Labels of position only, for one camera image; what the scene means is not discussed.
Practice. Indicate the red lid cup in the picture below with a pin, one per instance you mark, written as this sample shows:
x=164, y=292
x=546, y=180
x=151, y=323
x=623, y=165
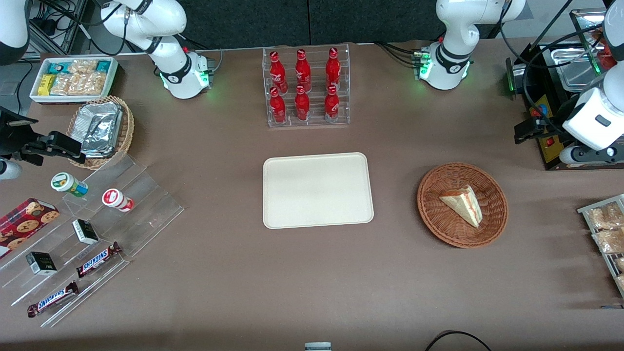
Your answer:
x=114, y=199

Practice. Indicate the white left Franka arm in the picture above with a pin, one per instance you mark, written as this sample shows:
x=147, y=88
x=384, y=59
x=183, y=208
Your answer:
x=451, y=29

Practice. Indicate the silver foil pack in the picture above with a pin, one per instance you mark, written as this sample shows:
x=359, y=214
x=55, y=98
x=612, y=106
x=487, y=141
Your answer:
x=97, y=113
x=100, y=141

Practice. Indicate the green lid cup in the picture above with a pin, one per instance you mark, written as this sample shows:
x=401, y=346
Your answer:
x=66, y=183

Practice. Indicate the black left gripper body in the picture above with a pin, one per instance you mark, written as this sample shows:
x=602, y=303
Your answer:
x=545, y=127

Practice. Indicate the grey white device edge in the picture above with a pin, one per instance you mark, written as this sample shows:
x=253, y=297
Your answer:
x=318, y=347

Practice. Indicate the small black box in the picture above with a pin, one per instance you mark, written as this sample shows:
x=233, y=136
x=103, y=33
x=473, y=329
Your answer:
x=41, y=263
x=85, y=232

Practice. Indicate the clear acrylic bottle rack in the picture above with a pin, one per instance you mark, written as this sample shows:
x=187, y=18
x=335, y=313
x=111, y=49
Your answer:
x=317, y=109

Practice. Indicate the clear bag of snacks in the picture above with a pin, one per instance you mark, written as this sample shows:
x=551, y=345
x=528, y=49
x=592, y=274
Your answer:
x=621, y=282
x=620, y=264
x=607, y=217
x=609, y=241

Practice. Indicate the tray of bagged snacks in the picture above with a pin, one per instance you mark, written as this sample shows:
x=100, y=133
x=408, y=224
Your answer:
x=585, y=210

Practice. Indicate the Snickers bar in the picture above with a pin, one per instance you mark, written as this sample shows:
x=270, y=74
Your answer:
x=52, y=299
x=97, y=260

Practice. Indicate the red sausage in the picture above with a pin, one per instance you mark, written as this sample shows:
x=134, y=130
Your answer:
x=607, y=56

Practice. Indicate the clear acrylic stepped display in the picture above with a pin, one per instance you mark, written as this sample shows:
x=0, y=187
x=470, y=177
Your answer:
x=146, y=204

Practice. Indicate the light wicker basket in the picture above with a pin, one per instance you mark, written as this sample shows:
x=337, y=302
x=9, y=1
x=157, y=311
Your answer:
x=126, y=131

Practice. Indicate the clear cracker pack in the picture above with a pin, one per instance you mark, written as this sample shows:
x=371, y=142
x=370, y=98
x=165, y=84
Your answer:
x=83, y=66
x=66, y=84
x=92, y=84

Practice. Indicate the white rectangular snack bin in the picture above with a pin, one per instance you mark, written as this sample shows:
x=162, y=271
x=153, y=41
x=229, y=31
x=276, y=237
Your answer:
x=35, y=95

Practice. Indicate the yellow snack pack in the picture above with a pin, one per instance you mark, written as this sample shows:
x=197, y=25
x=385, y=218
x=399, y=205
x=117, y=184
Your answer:
x=46, y=85

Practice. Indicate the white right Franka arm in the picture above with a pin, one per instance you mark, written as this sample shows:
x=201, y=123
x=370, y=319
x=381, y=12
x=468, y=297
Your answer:
x=170, y=19

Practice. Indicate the black food warmer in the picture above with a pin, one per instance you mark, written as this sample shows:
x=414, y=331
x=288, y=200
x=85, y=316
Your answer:
x=551, y=146

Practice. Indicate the steel warmer pan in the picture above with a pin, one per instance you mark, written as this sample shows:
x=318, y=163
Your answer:
x=577, y=73

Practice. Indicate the cream plastic tray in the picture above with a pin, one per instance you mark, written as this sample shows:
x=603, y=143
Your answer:
x=317, y=190

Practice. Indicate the red cola bottle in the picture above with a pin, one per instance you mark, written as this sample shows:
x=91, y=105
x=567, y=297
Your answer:
x=302, y=106
x=278, y=73
x=278, y=108
x=331, y=106
x=333, y=68
x=302, y=70

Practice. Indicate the aluminium frame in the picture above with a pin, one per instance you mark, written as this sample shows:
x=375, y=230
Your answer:
x=63, y=29

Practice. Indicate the brown wicker basket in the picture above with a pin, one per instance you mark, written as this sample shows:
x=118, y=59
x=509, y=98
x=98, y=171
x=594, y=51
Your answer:
x=438, y=224

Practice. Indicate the triangular sandwich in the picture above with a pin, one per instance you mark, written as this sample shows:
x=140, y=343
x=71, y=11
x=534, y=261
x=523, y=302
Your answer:
x=463, y=204

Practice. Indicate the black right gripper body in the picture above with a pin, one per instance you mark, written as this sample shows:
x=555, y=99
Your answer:
x=14, y=138

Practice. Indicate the teal snack pack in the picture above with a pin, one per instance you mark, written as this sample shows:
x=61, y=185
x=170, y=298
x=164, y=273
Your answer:
x=103, y=66
x=58, y=67

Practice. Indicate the red cookie box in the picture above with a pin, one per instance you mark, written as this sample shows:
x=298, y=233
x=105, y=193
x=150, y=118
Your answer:
x=24, y=224

